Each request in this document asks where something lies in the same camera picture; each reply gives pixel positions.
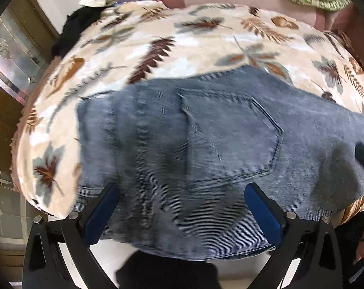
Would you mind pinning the blue denim pants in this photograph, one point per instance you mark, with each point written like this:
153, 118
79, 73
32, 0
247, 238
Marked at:
218, 144

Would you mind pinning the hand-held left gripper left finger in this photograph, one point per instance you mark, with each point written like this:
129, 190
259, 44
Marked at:
99, 216

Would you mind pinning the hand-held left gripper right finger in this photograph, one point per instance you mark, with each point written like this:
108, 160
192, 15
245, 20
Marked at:
264, 216

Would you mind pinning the wooden door with glass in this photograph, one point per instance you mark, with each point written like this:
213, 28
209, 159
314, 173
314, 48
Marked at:
16, 66

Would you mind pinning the leaf print blanket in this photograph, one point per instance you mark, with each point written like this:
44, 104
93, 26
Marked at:
176, 42

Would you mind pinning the black cloth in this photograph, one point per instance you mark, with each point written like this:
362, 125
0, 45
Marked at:
73, 33

